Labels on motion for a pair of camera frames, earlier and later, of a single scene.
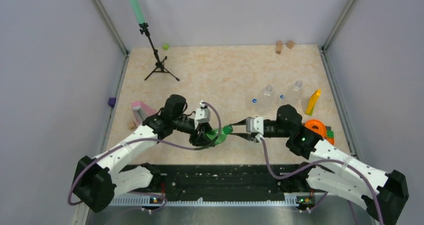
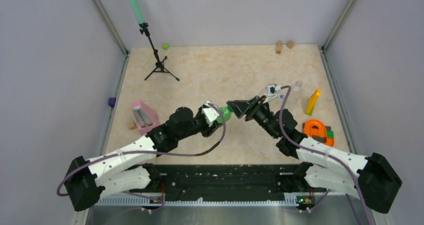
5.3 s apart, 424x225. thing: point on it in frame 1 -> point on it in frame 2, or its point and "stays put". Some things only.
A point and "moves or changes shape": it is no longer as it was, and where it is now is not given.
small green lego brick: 330,134 stays put
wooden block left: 279,47 stays put
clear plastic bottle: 295,98 stays put
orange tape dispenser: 319,128 stays put
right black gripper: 248,136 -> 239,107
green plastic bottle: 224,131 moves or changes shape
